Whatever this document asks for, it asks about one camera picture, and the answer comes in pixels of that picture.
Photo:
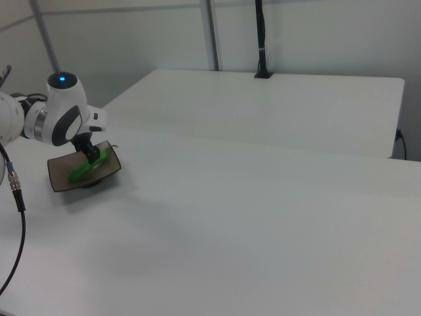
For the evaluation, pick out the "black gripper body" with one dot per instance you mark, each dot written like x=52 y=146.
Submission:
x=81 y=141

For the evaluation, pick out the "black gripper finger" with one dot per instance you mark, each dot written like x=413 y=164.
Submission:
x=92 y=153

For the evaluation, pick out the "green chili pepper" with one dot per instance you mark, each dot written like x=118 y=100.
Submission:
x=79 y=172

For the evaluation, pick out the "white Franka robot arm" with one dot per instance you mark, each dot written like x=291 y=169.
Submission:
x=62 y=98

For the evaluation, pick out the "square brown ceramic plate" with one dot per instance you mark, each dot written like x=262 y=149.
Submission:
x=60 y=177

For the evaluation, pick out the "black pole on base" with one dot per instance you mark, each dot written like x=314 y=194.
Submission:
x=262 y=39

